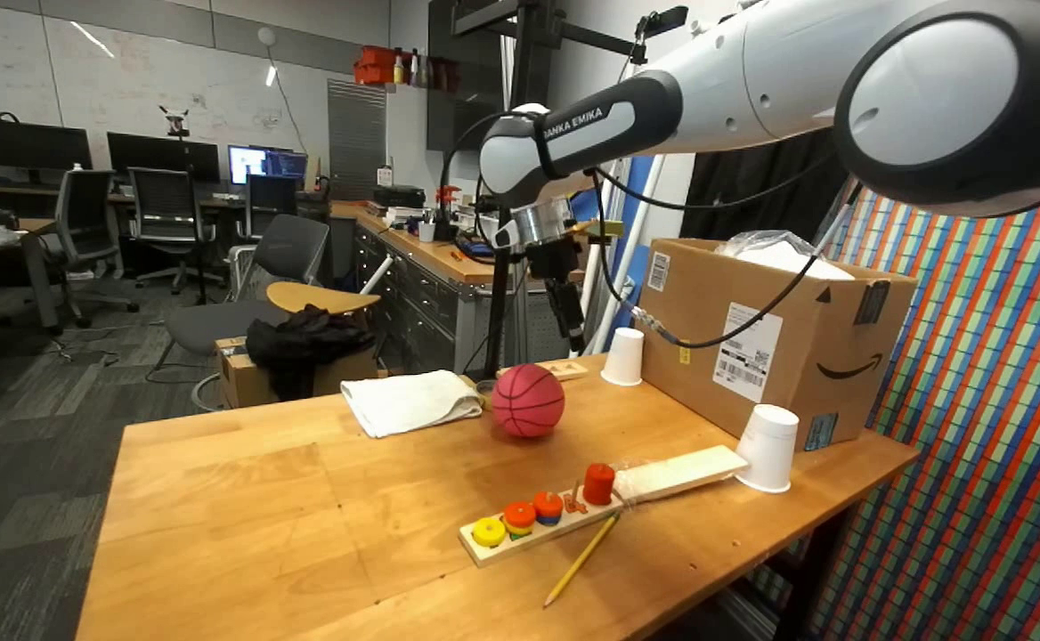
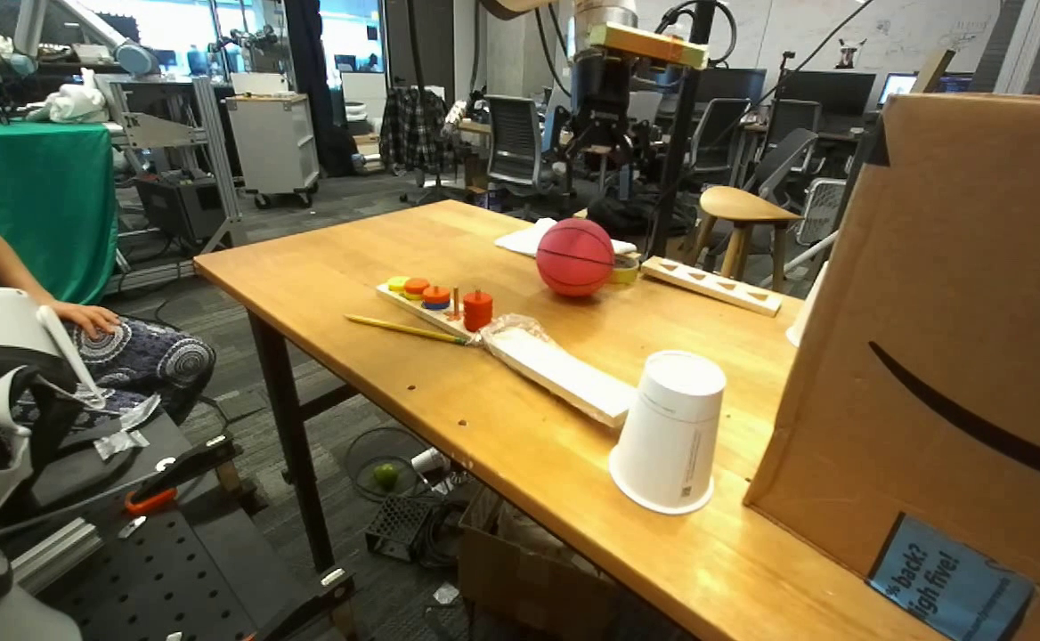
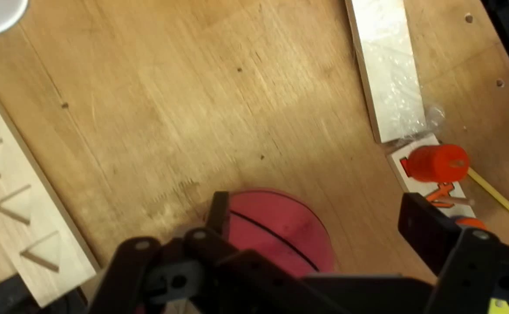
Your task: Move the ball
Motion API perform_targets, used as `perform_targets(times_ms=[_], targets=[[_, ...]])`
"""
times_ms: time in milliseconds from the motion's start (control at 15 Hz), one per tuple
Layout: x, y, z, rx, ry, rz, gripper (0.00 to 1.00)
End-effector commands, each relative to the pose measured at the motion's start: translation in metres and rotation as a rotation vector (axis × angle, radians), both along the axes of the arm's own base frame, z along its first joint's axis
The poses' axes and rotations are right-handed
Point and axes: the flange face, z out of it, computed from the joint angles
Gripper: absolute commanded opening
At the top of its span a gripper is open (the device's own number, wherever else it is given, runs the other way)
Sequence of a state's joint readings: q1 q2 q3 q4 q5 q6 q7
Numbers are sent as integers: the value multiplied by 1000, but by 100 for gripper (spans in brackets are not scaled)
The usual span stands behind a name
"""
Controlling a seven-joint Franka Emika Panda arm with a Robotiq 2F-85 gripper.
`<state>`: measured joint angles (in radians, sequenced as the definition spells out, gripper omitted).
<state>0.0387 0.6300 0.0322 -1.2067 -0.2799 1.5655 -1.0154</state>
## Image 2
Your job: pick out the person right forearm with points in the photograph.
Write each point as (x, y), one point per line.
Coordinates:
(7, 269)

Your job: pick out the black computer monitor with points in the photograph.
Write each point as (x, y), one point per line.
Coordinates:
(825, 93)

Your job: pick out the patterned trouser leg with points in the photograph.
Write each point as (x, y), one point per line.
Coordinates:
(150, 359)

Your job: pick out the dark orange disc block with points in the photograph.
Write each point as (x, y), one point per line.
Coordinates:
(438, 298)

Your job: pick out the green cloth covered table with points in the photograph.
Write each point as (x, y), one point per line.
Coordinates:
(27, 200)

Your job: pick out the lit computer monitor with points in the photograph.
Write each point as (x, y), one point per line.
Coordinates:
(895, 88)

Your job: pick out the small dark tripod gadget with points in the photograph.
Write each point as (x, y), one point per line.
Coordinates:
(847, 54)

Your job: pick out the round wooden stool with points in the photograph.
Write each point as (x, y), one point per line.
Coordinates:
(740, 209)

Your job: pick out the aluminium extrusion bar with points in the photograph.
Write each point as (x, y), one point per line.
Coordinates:
(53, 558)

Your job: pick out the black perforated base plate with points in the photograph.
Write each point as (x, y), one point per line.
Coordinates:
(178, 583)

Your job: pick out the black table leg frame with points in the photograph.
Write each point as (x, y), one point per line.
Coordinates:
(294, 451)

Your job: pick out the grey metal shelf rack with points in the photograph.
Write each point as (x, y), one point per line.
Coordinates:
(169, 155)

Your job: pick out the long white foam board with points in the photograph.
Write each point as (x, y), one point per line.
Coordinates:
(557, 369)

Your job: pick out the white paper cup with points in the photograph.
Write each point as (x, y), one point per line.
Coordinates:
(668, 434)

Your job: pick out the brown cardboard floor box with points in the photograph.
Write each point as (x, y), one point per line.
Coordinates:
(532, 590)

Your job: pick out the black vertical pole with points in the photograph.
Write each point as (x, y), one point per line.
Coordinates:
(680, 155)

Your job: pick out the large cardboard shipping box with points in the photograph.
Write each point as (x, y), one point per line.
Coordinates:
(959, 359)

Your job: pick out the folded white towel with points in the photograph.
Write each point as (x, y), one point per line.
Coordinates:
(517, 241)

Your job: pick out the wooden strip with holes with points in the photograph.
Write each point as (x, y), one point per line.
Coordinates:
(709, 284)

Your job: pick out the person right hand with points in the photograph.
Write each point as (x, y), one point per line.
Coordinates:
(88, 323)

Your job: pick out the plaid jacket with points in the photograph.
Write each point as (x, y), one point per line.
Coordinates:
(416, 125)

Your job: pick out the white wheeled cart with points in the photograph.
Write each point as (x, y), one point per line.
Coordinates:
(271, 144)

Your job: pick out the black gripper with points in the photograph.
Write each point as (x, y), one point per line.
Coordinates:
(604, 88)

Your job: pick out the yellow pencil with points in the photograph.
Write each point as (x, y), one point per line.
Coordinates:
(401, 328)

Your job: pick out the yellow tape roll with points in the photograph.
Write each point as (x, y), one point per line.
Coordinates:
(629, 269)

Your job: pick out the pink rubber basketball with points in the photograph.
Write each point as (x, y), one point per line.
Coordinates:
(576, 257)

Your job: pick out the red cylinder block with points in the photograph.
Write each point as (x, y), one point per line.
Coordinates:
(474, 312)

